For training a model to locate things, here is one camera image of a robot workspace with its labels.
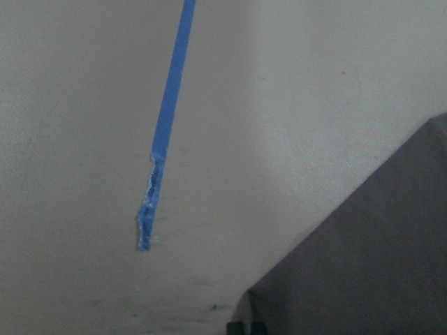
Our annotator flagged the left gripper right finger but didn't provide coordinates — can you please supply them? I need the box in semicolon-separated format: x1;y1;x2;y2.
250;322;268;335

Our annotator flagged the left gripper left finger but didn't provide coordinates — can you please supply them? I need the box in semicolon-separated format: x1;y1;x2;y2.
226;322;244;335

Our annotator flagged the dark brown t-shirt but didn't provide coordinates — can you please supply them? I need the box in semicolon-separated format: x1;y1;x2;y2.
231;114;446;334

